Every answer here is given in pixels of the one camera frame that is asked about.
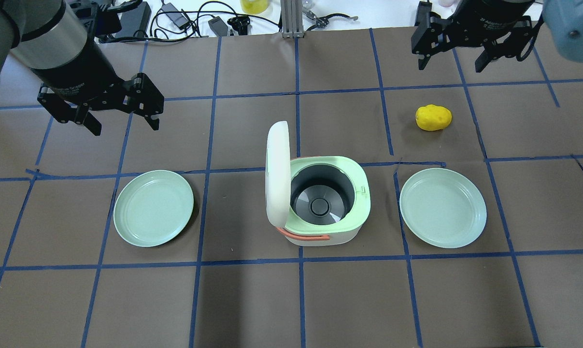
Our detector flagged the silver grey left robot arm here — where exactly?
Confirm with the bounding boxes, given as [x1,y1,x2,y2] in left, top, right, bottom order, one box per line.
[0,0,509,136]

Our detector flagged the white green rice cooker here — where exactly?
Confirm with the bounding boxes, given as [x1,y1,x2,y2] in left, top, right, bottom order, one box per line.
[265,121,371,247]

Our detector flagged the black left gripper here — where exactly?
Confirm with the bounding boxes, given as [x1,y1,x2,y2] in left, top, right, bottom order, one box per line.
[31,43,165,136]

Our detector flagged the black cable bundle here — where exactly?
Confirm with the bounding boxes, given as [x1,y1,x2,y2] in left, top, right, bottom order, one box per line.
[96,0,282,44]

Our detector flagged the light green plate left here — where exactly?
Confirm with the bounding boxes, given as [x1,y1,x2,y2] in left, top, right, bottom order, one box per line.
[113,170,195,247]

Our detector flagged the light green plate right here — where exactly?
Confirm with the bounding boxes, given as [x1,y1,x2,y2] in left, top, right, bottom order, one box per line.
[399,168,487,249]

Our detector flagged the blue grey right robot arm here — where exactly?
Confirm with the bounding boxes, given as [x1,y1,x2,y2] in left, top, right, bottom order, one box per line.
[411,0,583,73]

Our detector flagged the black power adapter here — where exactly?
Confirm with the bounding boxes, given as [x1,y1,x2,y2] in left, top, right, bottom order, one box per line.
[208,16,230,37]

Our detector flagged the yellow toy potato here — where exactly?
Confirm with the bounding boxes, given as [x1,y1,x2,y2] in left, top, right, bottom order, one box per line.
[415,104,453,131]

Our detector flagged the light green plate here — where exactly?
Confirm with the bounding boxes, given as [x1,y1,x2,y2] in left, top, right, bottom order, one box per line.
[113,170,195,247]
[399,168,487,249]

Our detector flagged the aluminium frame post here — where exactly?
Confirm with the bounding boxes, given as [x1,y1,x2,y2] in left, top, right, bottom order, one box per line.
[280,0,305,38]

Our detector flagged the yellow liquid container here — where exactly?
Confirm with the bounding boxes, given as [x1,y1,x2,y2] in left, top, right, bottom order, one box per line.
[240,0,270,15]

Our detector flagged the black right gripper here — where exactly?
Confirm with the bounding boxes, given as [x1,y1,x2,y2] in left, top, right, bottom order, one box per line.
[411,0,538,73]

